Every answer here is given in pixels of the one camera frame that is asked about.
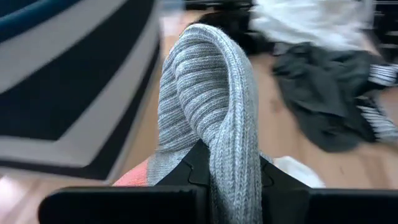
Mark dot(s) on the black underwear garment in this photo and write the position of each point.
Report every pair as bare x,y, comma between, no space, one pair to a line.
233,28

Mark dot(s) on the dark grey Puma underwear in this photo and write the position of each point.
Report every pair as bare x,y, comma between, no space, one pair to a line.
326,99

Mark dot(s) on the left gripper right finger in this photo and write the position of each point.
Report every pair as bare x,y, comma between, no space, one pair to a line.
276,175

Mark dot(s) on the white patterned garment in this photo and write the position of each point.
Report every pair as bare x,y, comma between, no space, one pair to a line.
311,21

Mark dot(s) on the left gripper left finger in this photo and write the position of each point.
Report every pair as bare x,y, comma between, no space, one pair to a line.
186,169

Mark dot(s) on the grey and pink sock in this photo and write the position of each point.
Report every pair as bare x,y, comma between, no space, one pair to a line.
211,93

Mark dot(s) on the navy white striped fabric basket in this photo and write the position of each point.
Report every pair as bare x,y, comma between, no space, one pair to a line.
62,93

